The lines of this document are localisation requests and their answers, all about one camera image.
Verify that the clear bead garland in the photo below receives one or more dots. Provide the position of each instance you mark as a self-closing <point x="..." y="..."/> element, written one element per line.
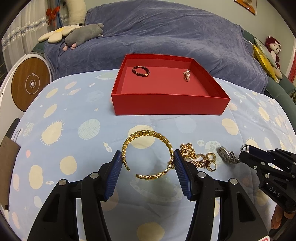
<point x="25" y="27"/>

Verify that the yellow pillow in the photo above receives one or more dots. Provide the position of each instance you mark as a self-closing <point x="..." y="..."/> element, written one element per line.
<point x="263" y="60"/>

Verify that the red cardboard box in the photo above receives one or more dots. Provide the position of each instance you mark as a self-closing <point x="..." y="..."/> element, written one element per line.
<point x="166" y="88"/>

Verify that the white plush pillow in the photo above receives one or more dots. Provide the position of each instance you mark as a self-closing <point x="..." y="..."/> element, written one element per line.
<point x="75" y="12"/>

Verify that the silver wrist watch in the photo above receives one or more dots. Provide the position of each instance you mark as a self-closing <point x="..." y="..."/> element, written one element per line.
<point x="225" y="154"/>

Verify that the red ribbon bow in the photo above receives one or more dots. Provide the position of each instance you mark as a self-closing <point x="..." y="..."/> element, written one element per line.
<point x="52" y="12"/>

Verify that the wall picture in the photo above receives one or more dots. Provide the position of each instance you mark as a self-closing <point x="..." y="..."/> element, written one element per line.
<point x="248" y="5"/>

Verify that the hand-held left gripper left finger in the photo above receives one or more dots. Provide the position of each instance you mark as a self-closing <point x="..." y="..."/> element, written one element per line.
<point x="113" y="173"/>

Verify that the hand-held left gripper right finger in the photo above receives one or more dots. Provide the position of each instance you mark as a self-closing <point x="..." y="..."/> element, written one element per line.
<point x="182" y="173"/>

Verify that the grey pillow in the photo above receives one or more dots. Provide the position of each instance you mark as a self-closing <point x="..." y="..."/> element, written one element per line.
<point x="264" y="49"/>

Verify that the grey plush toy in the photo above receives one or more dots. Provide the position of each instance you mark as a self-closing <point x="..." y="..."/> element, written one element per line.
<point x="85" y="34"/>

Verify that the white curtain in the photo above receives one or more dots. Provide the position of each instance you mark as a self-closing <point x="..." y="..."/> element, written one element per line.
<point x="25" y="18"/>

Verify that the person's right hand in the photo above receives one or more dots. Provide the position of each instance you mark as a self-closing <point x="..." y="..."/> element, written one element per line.
<point x="278" y="220"/>

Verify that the blue blanket-covered sofa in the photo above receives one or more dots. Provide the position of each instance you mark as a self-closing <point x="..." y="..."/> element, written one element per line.
<point x="161" y="30"/>

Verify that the planet printed blanket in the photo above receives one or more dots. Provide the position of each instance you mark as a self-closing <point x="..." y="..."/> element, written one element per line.
<point x="76" y="148"/>

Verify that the blue curtain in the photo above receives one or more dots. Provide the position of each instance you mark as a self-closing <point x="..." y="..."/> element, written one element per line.
<point x="60" y="14"/>

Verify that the round white wooden-faced device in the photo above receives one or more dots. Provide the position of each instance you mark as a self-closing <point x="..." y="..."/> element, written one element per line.
<point x="30" y="83"/>

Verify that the red monkey plush toy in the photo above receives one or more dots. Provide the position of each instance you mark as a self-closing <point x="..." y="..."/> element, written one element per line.
<point x="274" y="46"/>

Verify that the brown cardboard sheet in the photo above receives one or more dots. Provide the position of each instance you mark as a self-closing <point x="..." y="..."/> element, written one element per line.
<point x="8" y="166"/>

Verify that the green sofa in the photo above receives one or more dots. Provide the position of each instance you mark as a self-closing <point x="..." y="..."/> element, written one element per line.
<point x="279" y="89"/>

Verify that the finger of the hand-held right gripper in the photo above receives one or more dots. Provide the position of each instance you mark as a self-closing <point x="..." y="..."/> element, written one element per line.
<point x="257" y="151"/>
<point x="251" y="158"/>

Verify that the flower shaped pillow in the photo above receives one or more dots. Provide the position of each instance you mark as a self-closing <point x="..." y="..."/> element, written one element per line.
<point x="54" y="34"/>

